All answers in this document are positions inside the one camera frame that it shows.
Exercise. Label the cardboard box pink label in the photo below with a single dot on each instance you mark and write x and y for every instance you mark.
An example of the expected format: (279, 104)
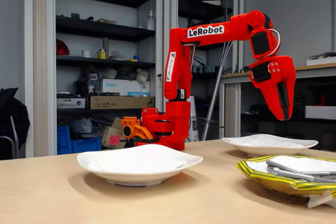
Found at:
(113, 134)

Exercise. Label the long white box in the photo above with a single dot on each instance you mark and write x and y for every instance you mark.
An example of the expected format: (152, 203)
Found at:
(321, 112)

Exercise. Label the black jacket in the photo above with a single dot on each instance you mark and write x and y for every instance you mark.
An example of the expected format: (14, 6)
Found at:
(13, 113)

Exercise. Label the white square porcelain plate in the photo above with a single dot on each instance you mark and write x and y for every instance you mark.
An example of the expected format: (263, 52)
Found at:
(267, 151)
(131, 176)

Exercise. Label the white paper cup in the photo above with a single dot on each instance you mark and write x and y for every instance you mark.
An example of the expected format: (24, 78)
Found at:
(86, 53)

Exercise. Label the long brown cardboard box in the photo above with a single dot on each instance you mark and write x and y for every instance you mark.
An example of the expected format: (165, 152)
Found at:
(120, 102)

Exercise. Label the white Weller box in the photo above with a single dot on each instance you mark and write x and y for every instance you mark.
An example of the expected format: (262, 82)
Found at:
(123, 86)

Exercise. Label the blue plastic crate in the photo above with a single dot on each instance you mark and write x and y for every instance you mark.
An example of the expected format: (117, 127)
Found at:
(84, 146)
(63, 133)

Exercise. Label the grey sideboard wooden top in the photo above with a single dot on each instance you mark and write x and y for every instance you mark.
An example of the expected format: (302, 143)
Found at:
(315, 70)

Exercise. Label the yellow green striped plate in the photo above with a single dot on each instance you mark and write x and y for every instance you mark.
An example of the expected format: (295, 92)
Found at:
(265, 178)

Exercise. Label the grey coat stand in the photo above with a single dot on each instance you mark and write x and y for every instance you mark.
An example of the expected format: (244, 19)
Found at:
(214, 95)

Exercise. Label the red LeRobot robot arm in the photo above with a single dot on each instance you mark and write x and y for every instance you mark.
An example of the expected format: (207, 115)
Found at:
(236, 28)

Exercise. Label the red black helmet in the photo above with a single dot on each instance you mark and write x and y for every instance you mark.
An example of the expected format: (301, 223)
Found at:
(61, 48)

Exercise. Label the grey metal chair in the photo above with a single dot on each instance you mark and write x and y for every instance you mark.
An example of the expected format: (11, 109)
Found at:
(14, 134)

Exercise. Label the orange printed part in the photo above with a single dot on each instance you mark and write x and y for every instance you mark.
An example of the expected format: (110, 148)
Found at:
(141, 131)

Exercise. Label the flat grey printed box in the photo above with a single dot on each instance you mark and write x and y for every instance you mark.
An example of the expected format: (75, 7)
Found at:
(71, 103)

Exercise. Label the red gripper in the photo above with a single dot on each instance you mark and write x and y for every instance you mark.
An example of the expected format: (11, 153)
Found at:
(282, 73)

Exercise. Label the flat white box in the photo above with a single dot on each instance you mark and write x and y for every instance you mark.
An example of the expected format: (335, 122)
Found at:
(323, 61)

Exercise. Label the white plastic bottle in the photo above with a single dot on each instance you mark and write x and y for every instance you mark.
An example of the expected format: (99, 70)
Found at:
(151, 22)

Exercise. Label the small yellow box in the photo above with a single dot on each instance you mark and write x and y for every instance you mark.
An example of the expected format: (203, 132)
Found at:
(101, 54)

